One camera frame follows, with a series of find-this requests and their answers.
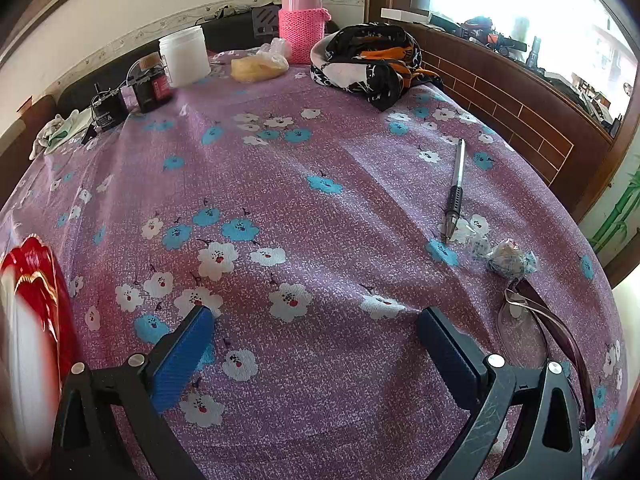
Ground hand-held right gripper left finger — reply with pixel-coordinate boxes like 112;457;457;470
50;304;217;480

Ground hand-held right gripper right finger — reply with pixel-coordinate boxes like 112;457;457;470
417;306;583;480

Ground small red scalloped plate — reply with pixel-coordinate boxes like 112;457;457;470
0;270;66;391

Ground large red scalloped plate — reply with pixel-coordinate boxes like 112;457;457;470
0;235;83;461

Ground white blue candy wrapper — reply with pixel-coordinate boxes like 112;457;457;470
487;240;538;278

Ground clear crumpled candy wrapper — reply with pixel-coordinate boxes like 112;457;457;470
452;217;493;261

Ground purple framed eyeglasses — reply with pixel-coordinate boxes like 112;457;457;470
497;280;598;431

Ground silver black pen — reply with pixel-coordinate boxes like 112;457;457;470
440;138;467;245

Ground black power adapter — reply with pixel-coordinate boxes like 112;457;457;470
90;89;130;133

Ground white crumpled cloth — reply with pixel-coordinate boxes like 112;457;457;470
29;110;96;161

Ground black box with red label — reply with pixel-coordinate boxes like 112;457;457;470
131;65;172;114

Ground white plastic jar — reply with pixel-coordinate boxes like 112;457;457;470
159;25;212;87

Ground plastic bag of yellow food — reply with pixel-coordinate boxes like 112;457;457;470
230;37;291;82

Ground black sofa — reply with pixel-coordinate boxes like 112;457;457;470
50;12;281;111

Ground pile of dark tools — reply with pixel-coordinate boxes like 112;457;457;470
430;12;621;136

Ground grey perforated plastic piece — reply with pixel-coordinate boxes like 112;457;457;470
251;4;280;38

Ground pink thermos with knitted sleeve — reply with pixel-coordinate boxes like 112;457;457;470
278;0;332;65

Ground green bamboo wall sticker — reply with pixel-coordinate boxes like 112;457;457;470
590;167;640;256

